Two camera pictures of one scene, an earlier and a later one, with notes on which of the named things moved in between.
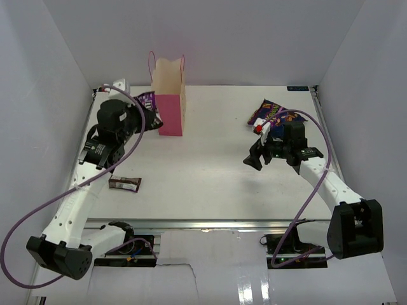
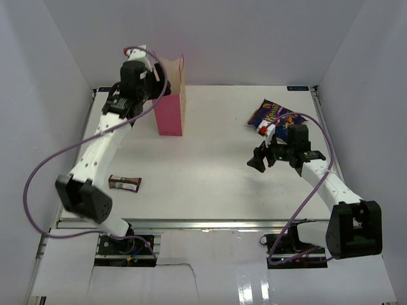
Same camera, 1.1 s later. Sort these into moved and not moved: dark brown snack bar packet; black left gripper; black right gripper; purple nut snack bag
Moved: black left gripper
Not moved: dark brown snack bar packet; black right gripper; purple nut snack bag
